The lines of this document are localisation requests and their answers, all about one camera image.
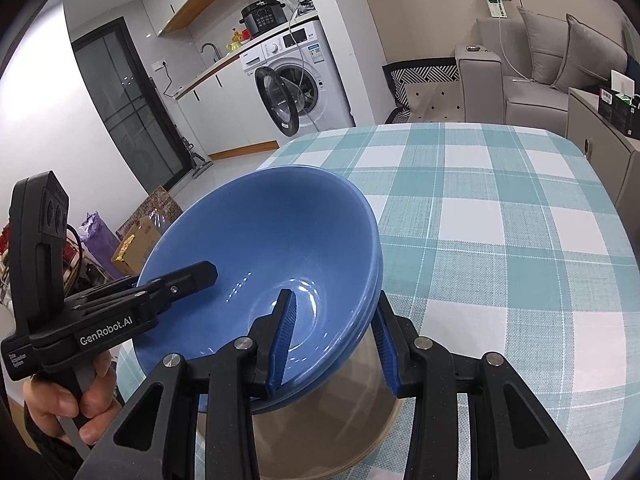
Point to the person's left hand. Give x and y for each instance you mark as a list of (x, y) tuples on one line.
[(50, 402)]

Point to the grey side cabinet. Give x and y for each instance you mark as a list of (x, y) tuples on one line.
[(595, 130)]

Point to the white kitchen counter cabinet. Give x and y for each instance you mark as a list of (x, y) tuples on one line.
[(230, 110)]

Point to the brown patterned flat box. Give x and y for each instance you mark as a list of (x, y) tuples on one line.
[(162, 202)]

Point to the grey sofa cushion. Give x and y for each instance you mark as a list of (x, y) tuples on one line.
[(542, 45), (590, 55)]

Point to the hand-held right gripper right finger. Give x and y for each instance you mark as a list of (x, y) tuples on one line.
[(387, 355)]

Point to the white upright box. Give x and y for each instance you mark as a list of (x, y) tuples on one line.
[(622, 82)]

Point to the black open box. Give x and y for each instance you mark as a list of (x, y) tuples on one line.
[(620, 117)]

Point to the dark clothing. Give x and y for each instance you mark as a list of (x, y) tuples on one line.
[(634, 70)]

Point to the dark glass door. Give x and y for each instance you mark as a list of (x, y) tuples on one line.
[(130, 120)]

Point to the white wall socket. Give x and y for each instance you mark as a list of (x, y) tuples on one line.
[(162, 65)]

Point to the white washing machine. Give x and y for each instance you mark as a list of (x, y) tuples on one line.
[(325, 105)]

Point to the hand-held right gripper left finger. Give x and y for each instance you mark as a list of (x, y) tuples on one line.
[(282, 342)]

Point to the chrome kitchen faucet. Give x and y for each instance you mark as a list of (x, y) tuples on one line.
[(216, 52)]

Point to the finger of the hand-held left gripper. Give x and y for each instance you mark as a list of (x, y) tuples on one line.
[(110, 290), (195, 275)]

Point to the grey fabric sofa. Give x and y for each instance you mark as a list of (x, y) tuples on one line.
[(530, 100)]

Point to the yellow cardboard box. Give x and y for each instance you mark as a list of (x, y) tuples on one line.
[(137, 250)]

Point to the white wall power strip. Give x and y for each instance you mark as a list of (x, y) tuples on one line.
[(497, 8)]

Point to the teal white checked tablecloth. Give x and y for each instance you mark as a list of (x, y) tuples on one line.
[(475, 235)]

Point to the small yellow container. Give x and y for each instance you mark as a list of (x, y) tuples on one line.
[(237, 40)]

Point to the cluttered storage rack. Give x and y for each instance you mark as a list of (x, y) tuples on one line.
[(82, 270)]

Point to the black pressure cooker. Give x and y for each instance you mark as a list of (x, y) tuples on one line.
[(262, 17)]

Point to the purple plastic bag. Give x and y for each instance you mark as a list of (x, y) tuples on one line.
[(100, 245)]

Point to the black white patterned mat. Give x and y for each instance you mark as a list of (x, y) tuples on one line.
[(425, 95)]

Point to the grey stick vacuum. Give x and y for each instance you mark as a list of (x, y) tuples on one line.
[(200, 165)]

